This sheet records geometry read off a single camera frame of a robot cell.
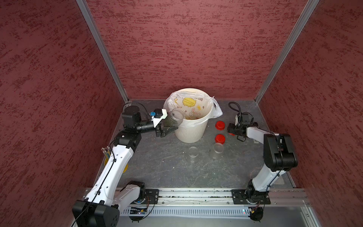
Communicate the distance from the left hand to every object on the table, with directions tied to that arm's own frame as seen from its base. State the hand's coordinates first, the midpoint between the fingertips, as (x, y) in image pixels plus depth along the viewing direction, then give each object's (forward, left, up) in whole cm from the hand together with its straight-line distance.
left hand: (173, 122), depth 66 cm
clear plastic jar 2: (-1, -26, -24) cm, 36 cm away
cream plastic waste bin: (+14, -11, -36) cm, 40 cm away
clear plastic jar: (-1, -11, -30) cm, 32 cm away
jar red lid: (+20, -32, -32) cm, 49 cm away
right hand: (+16, -39, -31) cm, 53 cm away
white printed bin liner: (+24, -14, -14) cm, 31 cm away
